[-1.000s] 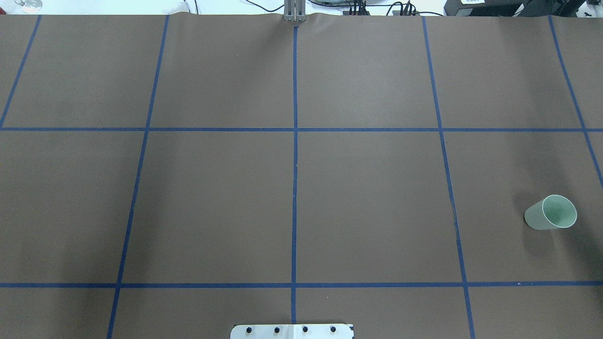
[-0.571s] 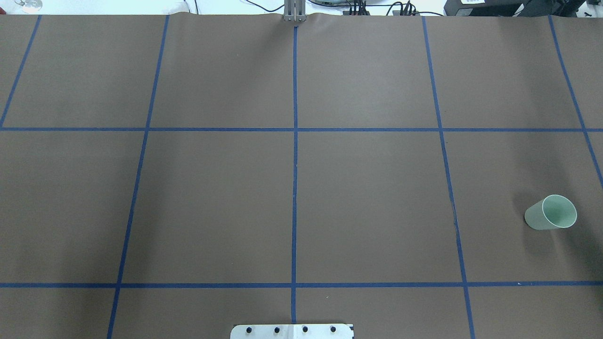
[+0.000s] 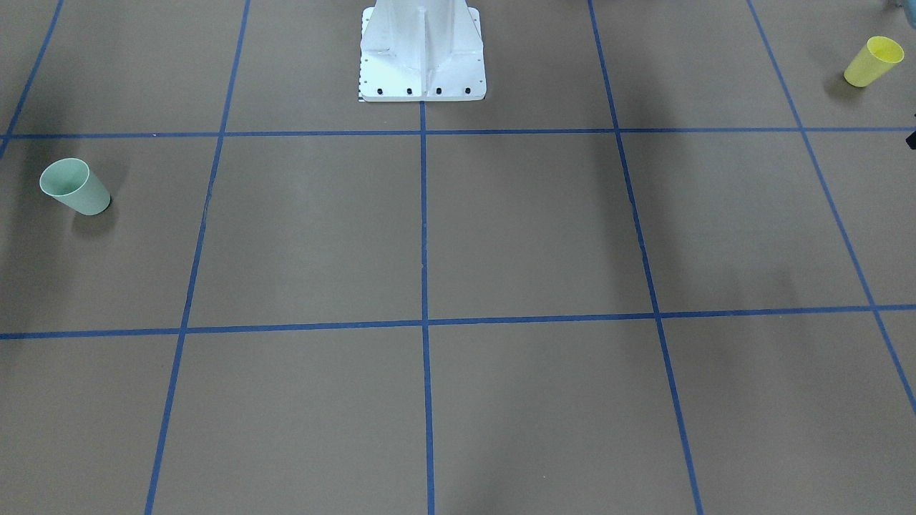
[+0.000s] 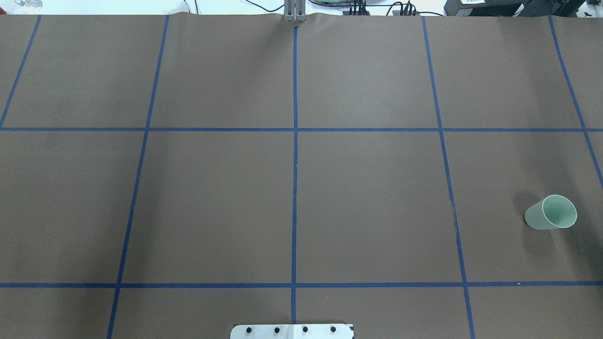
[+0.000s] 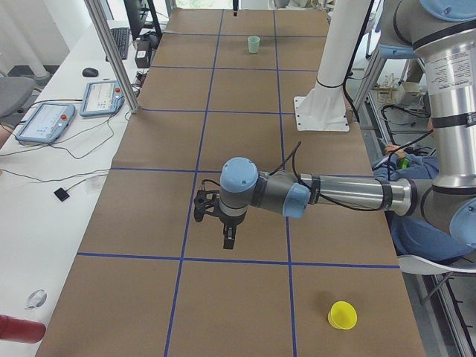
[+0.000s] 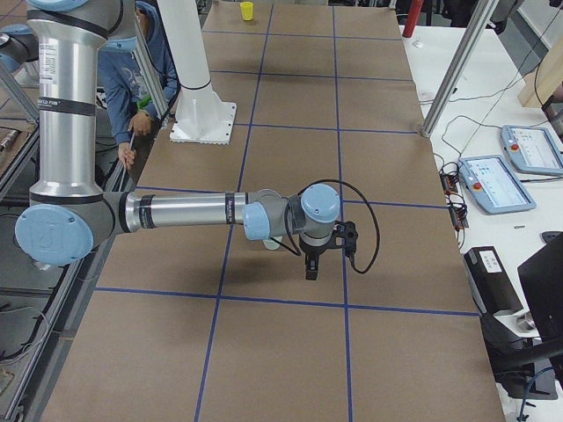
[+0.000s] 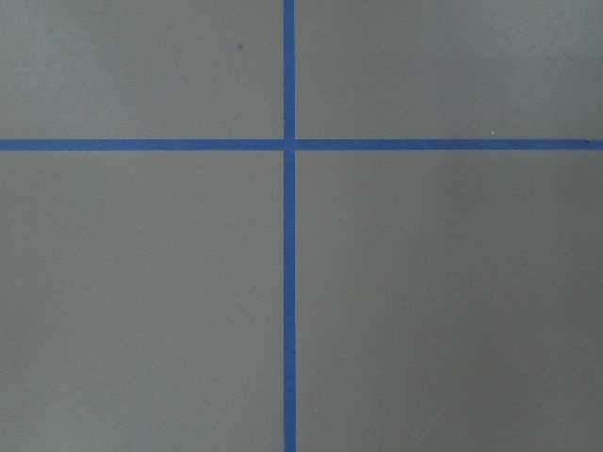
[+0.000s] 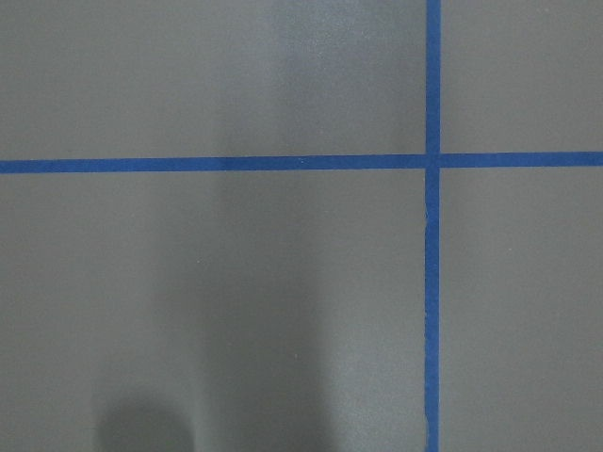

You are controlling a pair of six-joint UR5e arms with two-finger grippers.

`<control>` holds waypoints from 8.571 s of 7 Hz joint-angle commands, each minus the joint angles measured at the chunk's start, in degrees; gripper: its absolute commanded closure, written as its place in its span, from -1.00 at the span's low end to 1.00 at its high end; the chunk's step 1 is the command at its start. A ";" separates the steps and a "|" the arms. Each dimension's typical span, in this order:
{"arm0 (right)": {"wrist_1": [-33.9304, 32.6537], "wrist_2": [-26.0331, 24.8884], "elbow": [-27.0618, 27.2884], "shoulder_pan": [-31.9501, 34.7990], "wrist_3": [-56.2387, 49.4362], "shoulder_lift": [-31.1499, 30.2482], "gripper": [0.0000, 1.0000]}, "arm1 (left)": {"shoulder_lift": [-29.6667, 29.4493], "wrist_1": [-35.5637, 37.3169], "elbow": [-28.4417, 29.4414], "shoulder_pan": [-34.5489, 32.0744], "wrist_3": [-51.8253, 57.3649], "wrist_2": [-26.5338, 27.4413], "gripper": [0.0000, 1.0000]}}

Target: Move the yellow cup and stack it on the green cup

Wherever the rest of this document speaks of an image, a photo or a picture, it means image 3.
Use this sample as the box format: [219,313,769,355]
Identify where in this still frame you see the yellow plastic cup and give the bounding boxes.
[843,36,905,88]

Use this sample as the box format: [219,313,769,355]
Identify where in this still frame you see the green plastic cup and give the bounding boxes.
[39,157,112,216]

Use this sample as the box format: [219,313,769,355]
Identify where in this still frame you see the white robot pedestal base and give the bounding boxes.
[358,1,487,102]

